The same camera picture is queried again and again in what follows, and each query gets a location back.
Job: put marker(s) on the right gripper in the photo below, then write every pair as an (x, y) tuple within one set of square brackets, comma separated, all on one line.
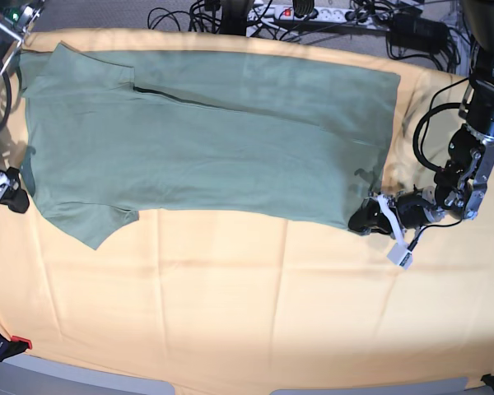
[(14, 197)]

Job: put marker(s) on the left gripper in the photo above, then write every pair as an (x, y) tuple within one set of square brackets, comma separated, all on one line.
[(412, 211)]

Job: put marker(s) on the green T-shirt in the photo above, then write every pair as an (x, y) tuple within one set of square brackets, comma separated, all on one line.
[(118, 132)]

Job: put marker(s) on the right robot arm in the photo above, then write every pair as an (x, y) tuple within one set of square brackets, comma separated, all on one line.
[(16, 21)]

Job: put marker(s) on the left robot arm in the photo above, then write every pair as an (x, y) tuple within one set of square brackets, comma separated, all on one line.
[(460, 184)]

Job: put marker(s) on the blue red clamp left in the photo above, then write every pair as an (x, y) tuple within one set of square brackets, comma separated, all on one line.
[(13, 347)]

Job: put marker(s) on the yellow table cloth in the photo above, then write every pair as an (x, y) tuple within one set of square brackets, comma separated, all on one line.
[(218, 302)]

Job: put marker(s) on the black power adapter box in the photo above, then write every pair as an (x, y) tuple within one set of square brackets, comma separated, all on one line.
[(416, 32)]

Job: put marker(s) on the white power strip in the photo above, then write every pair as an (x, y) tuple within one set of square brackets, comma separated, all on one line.
[(285, 13)]

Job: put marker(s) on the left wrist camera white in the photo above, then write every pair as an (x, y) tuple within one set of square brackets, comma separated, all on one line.
[(401, 255)]

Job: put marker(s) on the black centre stand post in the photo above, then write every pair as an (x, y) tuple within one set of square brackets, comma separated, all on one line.
[(234, 17)]

